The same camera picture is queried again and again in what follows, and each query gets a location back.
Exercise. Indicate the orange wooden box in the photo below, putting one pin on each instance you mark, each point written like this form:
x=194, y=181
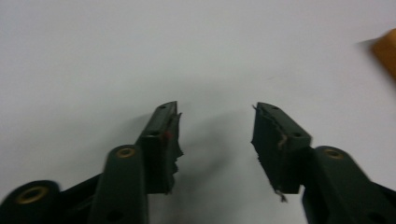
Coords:
x=386, y=49

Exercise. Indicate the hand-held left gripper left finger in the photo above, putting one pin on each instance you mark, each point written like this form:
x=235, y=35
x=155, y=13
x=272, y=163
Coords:
x=157, y=146

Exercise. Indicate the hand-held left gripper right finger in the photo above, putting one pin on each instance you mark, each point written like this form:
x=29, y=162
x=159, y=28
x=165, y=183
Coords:
x=280, y=149

